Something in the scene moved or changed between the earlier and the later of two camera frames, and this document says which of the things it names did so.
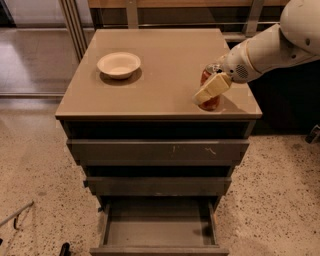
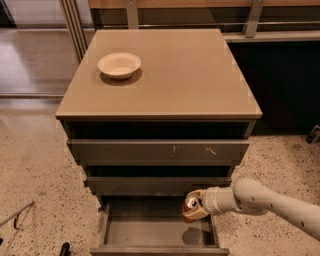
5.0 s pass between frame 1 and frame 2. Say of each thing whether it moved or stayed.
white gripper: moved
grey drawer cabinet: stayed
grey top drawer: stayed
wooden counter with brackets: stayed
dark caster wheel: stayed
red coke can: moved
